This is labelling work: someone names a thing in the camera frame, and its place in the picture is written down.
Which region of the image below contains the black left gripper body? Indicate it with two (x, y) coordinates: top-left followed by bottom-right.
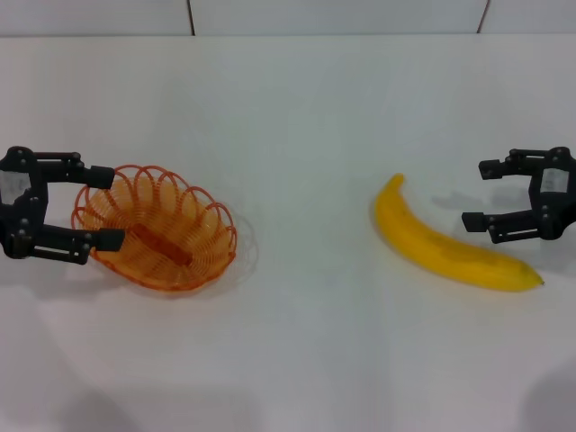
(0, 146), (50, 260)

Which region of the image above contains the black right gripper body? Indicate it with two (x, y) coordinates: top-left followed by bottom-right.
(528, 146), (576, 242)

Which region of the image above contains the yellow banana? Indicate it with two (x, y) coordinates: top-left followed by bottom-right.
(373, 173), (545, 293)

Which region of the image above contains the orange plastic wire basket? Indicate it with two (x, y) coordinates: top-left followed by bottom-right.
(71, 164), (239, 292)

